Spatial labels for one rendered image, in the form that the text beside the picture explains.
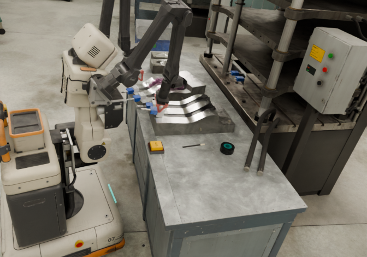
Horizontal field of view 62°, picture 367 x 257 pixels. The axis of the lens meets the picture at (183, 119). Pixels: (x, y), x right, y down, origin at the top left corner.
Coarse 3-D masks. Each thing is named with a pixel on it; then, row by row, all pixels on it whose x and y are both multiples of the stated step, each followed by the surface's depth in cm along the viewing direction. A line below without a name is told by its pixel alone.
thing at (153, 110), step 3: (141, 108) 174; (144, 108) 175; (150, 108) 177; (153, 108) 177; (156, 108) 178; (159, 108) 176; (150, 111) 176; (153, 111) 175; (156, 111) 176; (162, 111) 176; (156, 114) 177; (159, 114) 177; (162, 114) 178; (159, 117) 179
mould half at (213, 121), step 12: (192, 96) 200; (168, 108) 189; (180, 108) 192; (192, 108) 190; (216, 108) 203; (156, 120) 175; (168, 120) 177; (180, 120) 180; (192, 120) 181; (204, 120) 181; (216, 120) 183; (156, 132) 177; (168, 132) 179; (180, 132) 181; (192, 132) 184; (204, 132) 186; (216, 132) 188
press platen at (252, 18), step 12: (228, 12) 265; (252, 12) 270; (264, 12) 277; (276, 12) 284; (240, 24) 244; (252, 24) 233; (264, 24) 238; (276, 24) 243; (300, 24) 254; (312, 24) 261; (264, 36) 211; (276, 36) 212; (300, 36) 221; (276, 48) 188; (288, 48) 192; (300, 48) 195; (276, 60) 185; (288, 60) 185
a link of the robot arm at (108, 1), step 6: (108, 0) 159; (114, 0) 160; (102, 6) 162; (108, 6) 160; (102, 12) 162; (108, 12) 162; (102, 18) 163; (108, 18) 164; (102, 24) 164; (108, 24) 166; (102, 30) 165; (108, 30) 167; (108, 36) 167
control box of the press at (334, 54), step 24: (312, 48) 174; (336, 48) 157; (360, 48) 151; (312, 72) 174; (336, 72) 157; (360, 72) 160; (312, 96) 175; (336, 96) 165; (312, 120) 188; (288, 168) 208
